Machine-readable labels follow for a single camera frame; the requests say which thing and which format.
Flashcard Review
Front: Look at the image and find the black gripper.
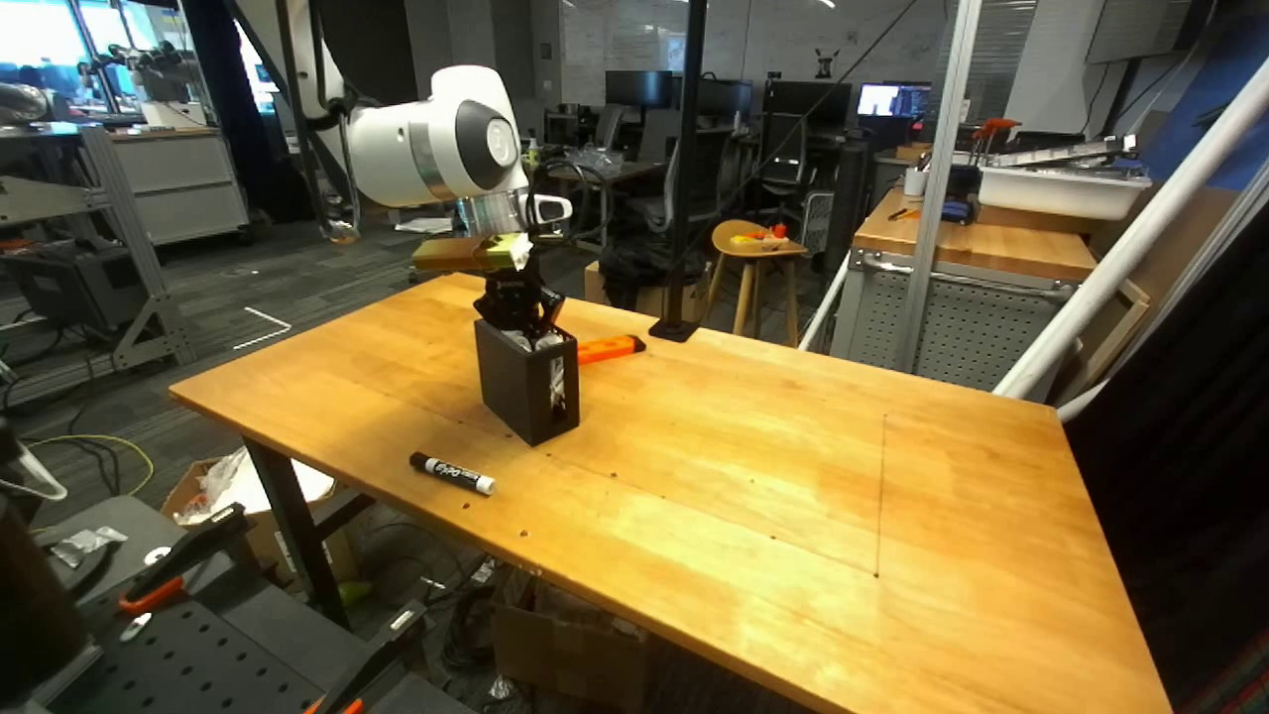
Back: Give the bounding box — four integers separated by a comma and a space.
467, 266, 567, 354

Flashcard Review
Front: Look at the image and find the black perforated box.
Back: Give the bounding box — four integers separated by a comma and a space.
473, 315, 584, 454

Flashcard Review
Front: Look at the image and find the large cardboard box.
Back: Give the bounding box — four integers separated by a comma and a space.
488, 589, 655, 714

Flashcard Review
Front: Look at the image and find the orange marker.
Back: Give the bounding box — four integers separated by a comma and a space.
574, 328, 652, 373

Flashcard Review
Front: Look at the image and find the black and white marker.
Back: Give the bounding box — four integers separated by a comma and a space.
405, 449, 499, 504

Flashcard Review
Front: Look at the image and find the black pole stand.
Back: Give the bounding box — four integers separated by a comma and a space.
647, 0, 715, 346

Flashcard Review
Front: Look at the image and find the round wooden stool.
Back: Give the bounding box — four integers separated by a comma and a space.
705, 213, 813, 346

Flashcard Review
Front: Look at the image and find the small orange yellow tool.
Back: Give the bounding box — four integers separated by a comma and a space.
731, 223, 799, 256

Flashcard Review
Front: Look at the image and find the black table leg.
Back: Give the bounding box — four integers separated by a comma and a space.
237, 433, 378, 631

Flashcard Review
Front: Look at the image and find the crumpled paper bag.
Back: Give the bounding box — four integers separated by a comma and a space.
159, 443, 337, 529

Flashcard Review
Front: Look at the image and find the white cabinet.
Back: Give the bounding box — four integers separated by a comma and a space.
111, 122, 255, 249

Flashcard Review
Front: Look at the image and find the lit computer monitor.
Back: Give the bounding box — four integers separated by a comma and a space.
853, 80, 935, 127

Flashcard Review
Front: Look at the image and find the grey metal shelf unit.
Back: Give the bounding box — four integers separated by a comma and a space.
0, 121, 183, 408

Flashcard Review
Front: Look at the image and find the white upright pole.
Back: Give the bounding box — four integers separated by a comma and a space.
902, 0, 986, 379

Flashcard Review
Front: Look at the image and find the grey pegboard panel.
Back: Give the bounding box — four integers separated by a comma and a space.
828, 249, 1152, 396

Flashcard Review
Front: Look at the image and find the black perforated plate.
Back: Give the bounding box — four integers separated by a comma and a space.
53, 597, 335, 714

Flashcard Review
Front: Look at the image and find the wooden workbench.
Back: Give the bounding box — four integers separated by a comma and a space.
849, 183, 1103, 287

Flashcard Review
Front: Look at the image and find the white tray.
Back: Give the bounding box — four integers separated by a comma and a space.
972, 154, 1158, 228

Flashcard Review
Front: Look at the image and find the white diagonal pole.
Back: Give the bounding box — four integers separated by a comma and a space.
993, 57, 1269, 406

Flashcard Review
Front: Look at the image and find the tan wrist camera mount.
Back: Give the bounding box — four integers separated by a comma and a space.
410, 231, 534, 279

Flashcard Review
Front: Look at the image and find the yellow cable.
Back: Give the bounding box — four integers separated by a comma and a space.
32, 428, 159, 504

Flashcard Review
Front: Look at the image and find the orange handled clamp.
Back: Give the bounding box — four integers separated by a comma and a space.
111, 504, 251, 623

